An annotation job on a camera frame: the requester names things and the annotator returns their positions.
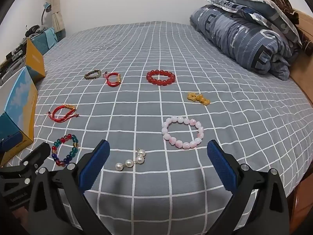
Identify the grey checked bed sheet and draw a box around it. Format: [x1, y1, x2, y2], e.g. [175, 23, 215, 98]
[5, 21, 313, 235]

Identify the red cord bracelet gold tube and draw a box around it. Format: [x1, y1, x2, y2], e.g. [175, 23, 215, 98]
[104, 72, 122, 87]

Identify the grey radio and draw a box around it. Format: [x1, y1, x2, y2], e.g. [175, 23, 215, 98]
[0, 39, 29, 86]

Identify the wooden headboard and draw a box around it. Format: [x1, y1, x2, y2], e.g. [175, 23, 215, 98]
[288, 9, 313, 98]

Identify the teal desk lamp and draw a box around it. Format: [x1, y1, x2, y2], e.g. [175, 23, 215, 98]
[40, 2, 53, 28]

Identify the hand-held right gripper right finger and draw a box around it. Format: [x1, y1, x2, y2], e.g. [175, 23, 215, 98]
[207, 139, 290, 235]

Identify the multicolour glass bead bracelet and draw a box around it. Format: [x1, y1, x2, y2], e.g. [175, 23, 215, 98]
[51, 134, 79, 167]

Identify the pink bead bracelet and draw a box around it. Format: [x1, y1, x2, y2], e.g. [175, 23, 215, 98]
[162, 116, 205, 149]

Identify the red bead bracelet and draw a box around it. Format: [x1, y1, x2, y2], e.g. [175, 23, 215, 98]
[146, 70, 176, 86]

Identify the folded blue grey duvet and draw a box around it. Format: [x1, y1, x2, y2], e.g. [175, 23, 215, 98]
[190, 4, 294, 80]

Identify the brown bead bracelet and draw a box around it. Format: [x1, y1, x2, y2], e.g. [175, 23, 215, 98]
[84, 70, 102, 80]

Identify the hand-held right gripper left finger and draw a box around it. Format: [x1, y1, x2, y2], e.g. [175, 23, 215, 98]
[28, 139, 110, 235]

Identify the teal box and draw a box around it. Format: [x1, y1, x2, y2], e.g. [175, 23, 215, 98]
[31, 28, 58, 56]

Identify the red cord bracelet gold charm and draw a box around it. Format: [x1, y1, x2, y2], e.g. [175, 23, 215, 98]
[47, 104, 80, 123]

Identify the blue grey patterned pillow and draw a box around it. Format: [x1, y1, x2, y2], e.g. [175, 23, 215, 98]
[207, 0, 303, 46]

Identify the yellow cardboard box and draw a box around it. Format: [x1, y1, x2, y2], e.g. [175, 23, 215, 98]
[25, 39, 46, 79]

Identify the beige curtain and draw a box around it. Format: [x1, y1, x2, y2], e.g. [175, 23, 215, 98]
[46, 0, 67, 34]

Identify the amber bead bracelet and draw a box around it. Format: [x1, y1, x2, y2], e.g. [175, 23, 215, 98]
[187, 92, 211, 106]

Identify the sky print cardboard box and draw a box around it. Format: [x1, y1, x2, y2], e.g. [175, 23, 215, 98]
[0, 66, 39, 150]

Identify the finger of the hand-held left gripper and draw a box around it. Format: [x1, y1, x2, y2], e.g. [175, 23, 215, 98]
[21, 141, 52, 175]

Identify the black gadget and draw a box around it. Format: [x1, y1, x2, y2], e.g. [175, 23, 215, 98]
[24, 24, 41, 38]

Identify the white pearl bracelet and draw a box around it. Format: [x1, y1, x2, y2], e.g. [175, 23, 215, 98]
[115, 148, 147, 171]

